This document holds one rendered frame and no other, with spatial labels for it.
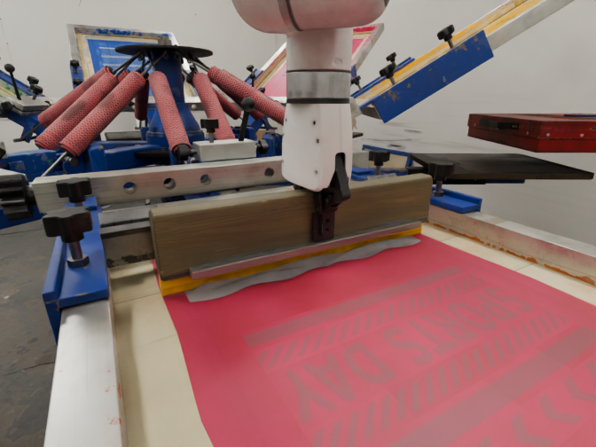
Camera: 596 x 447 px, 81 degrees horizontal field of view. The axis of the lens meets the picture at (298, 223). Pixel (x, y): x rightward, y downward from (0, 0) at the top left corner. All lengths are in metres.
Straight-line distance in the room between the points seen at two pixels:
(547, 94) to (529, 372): 2.22
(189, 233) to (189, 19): 4.46
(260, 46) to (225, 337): 4.80
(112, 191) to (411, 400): 0.57
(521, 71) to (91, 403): 2.53
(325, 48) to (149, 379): 0.35
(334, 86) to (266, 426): 0.33
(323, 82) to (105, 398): 0.34
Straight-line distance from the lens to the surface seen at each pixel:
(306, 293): 0.41
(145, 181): 0.69
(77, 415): 0.27
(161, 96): 1.05
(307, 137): 0.41
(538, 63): 2.55
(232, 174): 0.72
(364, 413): 0.29
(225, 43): 4.87
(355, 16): 0.34
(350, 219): 0.48
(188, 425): 0.29
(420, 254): 0.53
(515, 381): 0.35
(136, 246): 0.46
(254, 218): 0.40
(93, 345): 0.32
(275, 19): 0.36
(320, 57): 0.40
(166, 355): 0.35
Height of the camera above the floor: 1.17
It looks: 20 degrees down
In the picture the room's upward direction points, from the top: straight up
